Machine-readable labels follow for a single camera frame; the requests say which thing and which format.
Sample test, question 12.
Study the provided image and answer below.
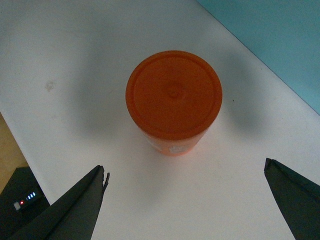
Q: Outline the black electronic device with lights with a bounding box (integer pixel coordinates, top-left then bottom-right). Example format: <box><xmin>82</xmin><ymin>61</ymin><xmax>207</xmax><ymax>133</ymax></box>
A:
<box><xmin>0</xmin><ymin>167</ymin><xmax>50</xmax><ymax>240</ymax></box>

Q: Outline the blue plastic box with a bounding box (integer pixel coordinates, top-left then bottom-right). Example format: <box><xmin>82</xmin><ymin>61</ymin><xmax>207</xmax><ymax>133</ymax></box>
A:
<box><xmin>199</xmin><ymin>0</ymin><xmax>320</xmax><ymax>113</ymax></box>

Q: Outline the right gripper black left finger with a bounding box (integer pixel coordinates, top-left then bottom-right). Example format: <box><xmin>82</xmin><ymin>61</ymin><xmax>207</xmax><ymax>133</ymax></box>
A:
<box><xmin>9</xmin><ymin>165</ymin><xmax>110</xmax><ymax>240</ymax></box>

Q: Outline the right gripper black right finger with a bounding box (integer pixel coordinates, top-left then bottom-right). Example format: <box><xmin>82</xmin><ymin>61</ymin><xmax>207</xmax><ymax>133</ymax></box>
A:
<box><xmin>264</xmin><ymin>158</ymin><xmax>320</xmax><ymax>240</ymax></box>

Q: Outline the orange cylinder part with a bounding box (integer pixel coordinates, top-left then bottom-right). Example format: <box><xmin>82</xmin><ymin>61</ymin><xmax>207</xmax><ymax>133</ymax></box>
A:
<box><xmin>125</xmin><ymin>50</ymin><xmax>223</xmax><ymax>156</ymax></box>

